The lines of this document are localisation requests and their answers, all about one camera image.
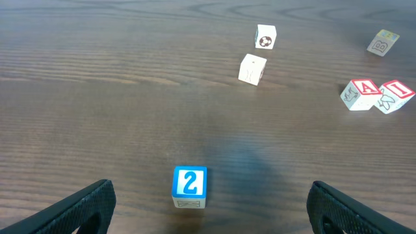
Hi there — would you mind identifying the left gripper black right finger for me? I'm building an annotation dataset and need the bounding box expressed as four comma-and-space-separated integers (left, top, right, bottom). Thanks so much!
306, 181, 415, 234

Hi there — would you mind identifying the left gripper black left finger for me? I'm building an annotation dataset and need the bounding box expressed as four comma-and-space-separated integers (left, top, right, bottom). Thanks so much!
1, 179, 116, 234

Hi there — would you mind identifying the red letter A block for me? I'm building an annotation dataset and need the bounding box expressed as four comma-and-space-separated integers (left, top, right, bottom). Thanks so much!
340, 79, 382, 111

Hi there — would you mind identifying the blue number 2 block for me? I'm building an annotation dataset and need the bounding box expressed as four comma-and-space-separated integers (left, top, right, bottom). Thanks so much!
171, 166, 207, 209

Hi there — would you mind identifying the red letter I block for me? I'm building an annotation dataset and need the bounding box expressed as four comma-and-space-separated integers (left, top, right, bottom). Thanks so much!
374, 80, 415, 114

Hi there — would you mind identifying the white block red side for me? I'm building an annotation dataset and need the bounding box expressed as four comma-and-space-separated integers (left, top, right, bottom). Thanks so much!
238, 54, 267, 86

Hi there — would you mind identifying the yellow top letter block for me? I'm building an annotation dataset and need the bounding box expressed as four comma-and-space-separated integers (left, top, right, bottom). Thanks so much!
367, 29, 400, 57

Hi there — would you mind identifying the white block soccer ball picture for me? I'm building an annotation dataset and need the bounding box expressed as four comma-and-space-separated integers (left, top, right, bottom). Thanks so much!
255, 24, 277, 49

